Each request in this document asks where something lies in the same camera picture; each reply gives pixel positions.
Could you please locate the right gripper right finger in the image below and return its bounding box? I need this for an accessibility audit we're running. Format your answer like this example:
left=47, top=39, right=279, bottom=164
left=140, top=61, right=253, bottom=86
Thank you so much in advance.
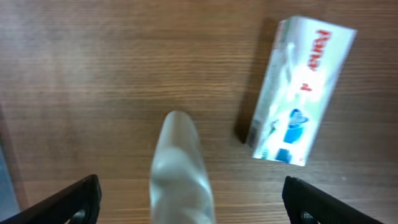
left=282, top=176, right=381, bottom=224

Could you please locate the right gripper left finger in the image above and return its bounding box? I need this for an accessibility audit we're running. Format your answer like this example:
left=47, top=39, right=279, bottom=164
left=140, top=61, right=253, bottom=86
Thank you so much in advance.
left=1, top=174, right=102, bottom=224

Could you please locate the white spray bottle clear cap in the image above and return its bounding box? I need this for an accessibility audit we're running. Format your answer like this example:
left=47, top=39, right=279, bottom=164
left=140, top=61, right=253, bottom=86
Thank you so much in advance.
left=149, top=111, right=216, bottom=224

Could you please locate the white Panadol box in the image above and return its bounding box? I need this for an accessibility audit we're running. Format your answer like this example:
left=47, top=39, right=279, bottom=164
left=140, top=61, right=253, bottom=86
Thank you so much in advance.
left=246, top=16, right=357, bottom=166

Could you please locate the clear plastic container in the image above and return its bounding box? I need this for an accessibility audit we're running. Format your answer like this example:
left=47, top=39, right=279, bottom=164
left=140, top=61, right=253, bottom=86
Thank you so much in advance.
left=1, top=138, right=20, bottom=221

